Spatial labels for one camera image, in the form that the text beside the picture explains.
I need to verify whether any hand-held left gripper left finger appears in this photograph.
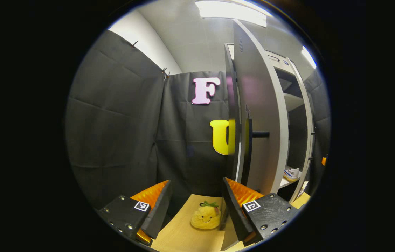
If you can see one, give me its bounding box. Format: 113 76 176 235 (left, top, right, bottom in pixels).
98 180 172 246

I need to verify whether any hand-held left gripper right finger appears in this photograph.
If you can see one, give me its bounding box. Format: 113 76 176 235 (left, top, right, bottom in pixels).
221 177 299 246

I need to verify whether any white shoe with yellow sole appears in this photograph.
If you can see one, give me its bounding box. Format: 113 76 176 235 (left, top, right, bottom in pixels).
283 166 300 181

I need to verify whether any white shoe cabinet door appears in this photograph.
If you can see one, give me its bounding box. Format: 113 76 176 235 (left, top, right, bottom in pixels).
286 58 315 203
220 19 291 251

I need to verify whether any white grey shoe cabinet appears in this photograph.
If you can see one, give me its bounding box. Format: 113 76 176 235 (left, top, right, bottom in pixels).
224 42 315 203

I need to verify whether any yellow plush toy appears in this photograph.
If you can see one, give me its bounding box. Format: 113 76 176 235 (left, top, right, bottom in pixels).
190 201 221 230

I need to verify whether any small ceiling light panel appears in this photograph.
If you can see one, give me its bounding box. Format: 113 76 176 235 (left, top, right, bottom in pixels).
301 45 317 69

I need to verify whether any large ceiling light panel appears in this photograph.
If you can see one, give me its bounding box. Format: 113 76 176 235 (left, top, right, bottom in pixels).
195 0 273 28

